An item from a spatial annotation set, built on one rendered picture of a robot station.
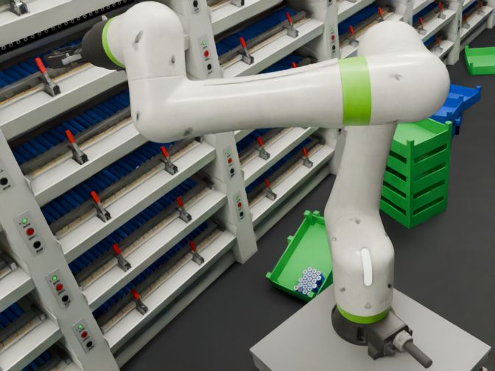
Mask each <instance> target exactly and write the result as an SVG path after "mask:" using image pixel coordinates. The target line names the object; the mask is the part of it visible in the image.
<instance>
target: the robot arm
mask: <svg viewBox="0 0 495 371"><path fill-rule="evenodd" d="M43 57H44V59H45V61H46V63H47V65H48V67H49V68H53V69H57V68H70V67H71V66H72V65H73V63H75V62H77V63H79V64H80V63H91V64H92V65H94V66H96V67H100V68H105V69H107V70H116V71H123V70H124V71H125V73H126V75H127V78H128V84H129V91H130V109H131V118H132V121H133V124H134V126H135V128H136V129H137V130H138V132H139V133H140V134H141V135H142V136H144V137H145V138H146V139H148V140H150V141H153V142H156V143H169V142H173V141H179V140H182V139H186V138H193V137H197V136H201V135H209V134H214V133H225V132H231V131H237V130H252V129H262V128H276V127H324V128H337V129H341V128H342V127H348V126H349V127H348V134H347V138H346V142H345V148H344V151H343V156H342V160H341V162H340V167H339V170H338V173H337V177H336V180H335V182H334V186H333V189H332V191H331V194H330V197H329V200H328V202H327V204H326V207H325V211H324V220H325V225H326V233H327V238H328V242H329V250H330V255H331V263H332V271H333V285H334V299H335V302H336V303H335V305H334V307H333V309H332V311H331V323H332V326H333V329H334V330H335V332H336V333H337V335H338V336H339V337H341V338H342V339H344V340H345V341H347V342H349V343H351V344H353V345H359V346H368V355H369V356H370V357H371V358H372V359H373V360H374V361H375V360H376V359H378V358H379V357H380V358H382V357H384V356H386V355H387V354H389V353H390V354H391V355H392V356H394V355H395V354H396V352H395V351H394V350H395V349H396V348H398V349H399V350H400V351H401V352H404V351H407V352H408V353H409V354H410V355H411V356H412V357H413V358H414V359H415V360H416V361H418V362H419V363H420V364H421V365H422V366H423V367H424V368H425V369H427V368H429V367H430V366H431V365H432V362H433V361H432V359H430V358H429V357H428V356H427V355H426V354H425V353H423V352H422V351H421V350H420V349H419V348H418V347H416V346H415V345H414V344H413V338H412V337H411V336H412V335H413V330H412V329H410V328H409V327H408V325H407V324H406V323H405V322H404V321H402V320H401V319H400V318H399V317H397V316H396V314H395V311H394V310H393V308H392V306H391V303H392V300H393V275H394V249H393V245H392V243H391V241H390V239H389V237H388V236H387V234H386V232H385V229H384V227H383V224H382V220H381V217H380V215H379V207H380V200H381V195H382V186H383V181H384V176H385V169H386V166H387V160H388V157H389V153H390V148H391V145H392V142H393V137H394V135H395V131H396V128H397V125H398V124H403V123H412V122H418V121H423V120H425V119H427V118H429V117H431V116H433V115H434V114H435V113H437V112H438V111H439V110H440V109H441V107H442V106H443V104H444V103H445V101H446V99H447V96H448V94H449V88H450V79H449V73H448V71H447V69H446V67H445V65H444V64H443V62H442V61H441V60H440V59H439V58H438V57H437V56H435V55H434V54H433V53H431V51H429V50H428V49H427V48H426V47H425V45H424V44H423V42H422V40H421V38H420V36H419V34H418V33H417V32H416V31H415V29H413V28H412V27H411V26H410V25H409V24H406V23H404V22H402V21H383V22H380V23H378V24H376V25H374V26H372V27H371V28H370V29H369V30H368V31H367V32H366V33H365V34H364V35H363V37H362V39H361V41H360V42H359V46H358V49H357V57H351V58H346V59H342V60H338V58H334V59H332V60H327V61H323V62H320V63H315V64H311V65H308V66H302V67H298V68H291V69H287V70H283V71H276V72H271V73H266V74H257V75H251V76H245V77H232V78H222V79H207V80H204V81H191V80H189V79H188V78H187V77H186V66H185V50H184V32H183V26H182V23H181V22H180V19H179V17H177V15H176V14H175V13H174V12H173V11H172V10H171V9H170V8H168V7H167V6H165V5H163V4H160V3H158V2H154V1H146V2H142V3H139V4H136V5H134V6H133V7H131V8H130V9H129V10H128V11H127V12H126V13H124V14H122V15H119V16H116V17H113V18H109V19H108V18H106V16H105V15H102V21H100V22H98V23H97V24H95V25H94V26H93V27H92V29H90V30H89V31H87V32H86V34H85V35H84V37H83V40H82V43H80V44H77V45H76V46H68V47H66V48H62V49H58V50H55V51H53V52H52V53H51V54H46V55H44V56H43Z"/></svg>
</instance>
